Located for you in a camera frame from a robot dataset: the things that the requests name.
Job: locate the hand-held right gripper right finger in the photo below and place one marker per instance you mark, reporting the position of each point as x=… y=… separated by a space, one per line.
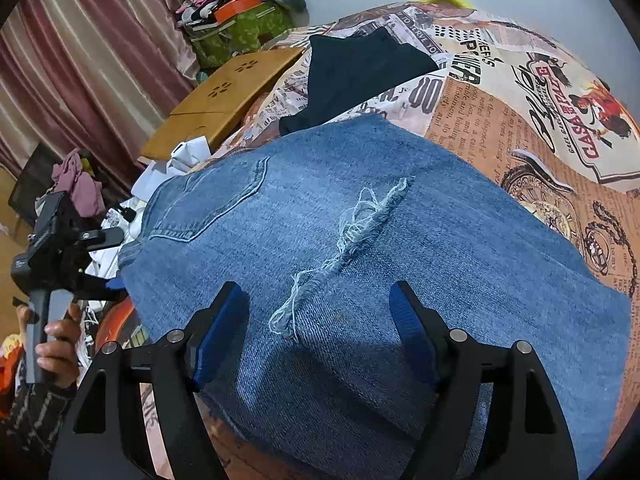
x=412 y=330

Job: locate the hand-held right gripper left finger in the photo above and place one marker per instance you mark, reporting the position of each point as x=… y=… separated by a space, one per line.
x=220 y=330

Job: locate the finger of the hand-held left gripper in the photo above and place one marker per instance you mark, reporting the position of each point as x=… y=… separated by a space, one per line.
x=105 y=238
x=102 y=285

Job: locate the blue denim pants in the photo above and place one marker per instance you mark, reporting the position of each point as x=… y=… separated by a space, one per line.
x=450 y=260

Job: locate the person's left forearm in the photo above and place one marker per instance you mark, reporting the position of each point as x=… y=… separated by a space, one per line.
x=30 y=425

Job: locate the person's left hand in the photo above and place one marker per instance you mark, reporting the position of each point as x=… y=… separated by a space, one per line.
x=62 y=355

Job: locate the orange plastic object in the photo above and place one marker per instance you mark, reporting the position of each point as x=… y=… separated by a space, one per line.
x=115 y=322

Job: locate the pink cloth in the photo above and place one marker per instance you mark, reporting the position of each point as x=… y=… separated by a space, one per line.
x=80 y=185

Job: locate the black mesh chair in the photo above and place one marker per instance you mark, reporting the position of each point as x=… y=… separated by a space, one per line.
x=30 y=180

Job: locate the white crumpled papers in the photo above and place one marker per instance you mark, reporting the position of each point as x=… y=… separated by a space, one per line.
x=185 y=155

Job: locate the striped pink curtain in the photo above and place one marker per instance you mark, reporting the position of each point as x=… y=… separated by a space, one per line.
x=75 y=60

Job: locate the wooden lap desk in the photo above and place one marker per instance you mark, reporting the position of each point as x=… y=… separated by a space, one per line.
x=225 y=90

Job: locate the printed blanket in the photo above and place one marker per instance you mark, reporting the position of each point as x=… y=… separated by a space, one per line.
x=500 y=125

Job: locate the green patterned bag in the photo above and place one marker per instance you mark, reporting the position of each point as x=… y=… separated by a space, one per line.
x=245 y=32

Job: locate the dark folded garment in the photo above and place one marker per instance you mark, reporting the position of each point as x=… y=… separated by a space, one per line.
x=350 y=75

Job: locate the orange box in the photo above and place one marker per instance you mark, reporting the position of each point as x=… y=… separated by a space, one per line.
x=237 y=8

